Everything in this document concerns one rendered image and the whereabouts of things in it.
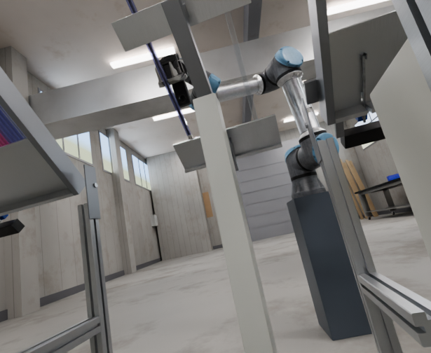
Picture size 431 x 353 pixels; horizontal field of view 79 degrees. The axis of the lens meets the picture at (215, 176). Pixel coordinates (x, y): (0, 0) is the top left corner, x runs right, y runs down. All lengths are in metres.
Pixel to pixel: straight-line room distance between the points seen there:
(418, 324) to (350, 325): 0.80
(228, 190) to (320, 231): 0.64
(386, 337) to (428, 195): 0.43
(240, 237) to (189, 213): 9.24
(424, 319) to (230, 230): 0.35
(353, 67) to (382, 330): 0.59
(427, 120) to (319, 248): 0.88
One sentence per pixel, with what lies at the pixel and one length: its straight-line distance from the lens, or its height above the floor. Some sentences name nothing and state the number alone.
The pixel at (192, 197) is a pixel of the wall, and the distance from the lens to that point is 9.87.
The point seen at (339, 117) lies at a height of 0.69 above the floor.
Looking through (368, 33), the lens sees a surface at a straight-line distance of 0.74.
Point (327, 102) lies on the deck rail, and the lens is 0.71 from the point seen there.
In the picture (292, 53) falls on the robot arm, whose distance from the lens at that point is 1.28.
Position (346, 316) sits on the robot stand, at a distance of 1.24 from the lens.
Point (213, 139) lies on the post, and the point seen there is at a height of 0.69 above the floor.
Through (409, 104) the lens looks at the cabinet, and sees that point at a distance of 0.37.
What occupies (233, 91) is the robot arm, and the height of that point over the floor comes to 1.07.
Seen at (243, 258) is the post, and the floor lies 0.41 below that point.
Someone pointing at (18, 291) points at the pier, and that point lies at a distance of 4.39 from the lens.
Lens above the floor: 0.47
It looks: 13 degrees up
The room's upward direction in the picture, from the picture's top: 12 degrees counter-clockwise
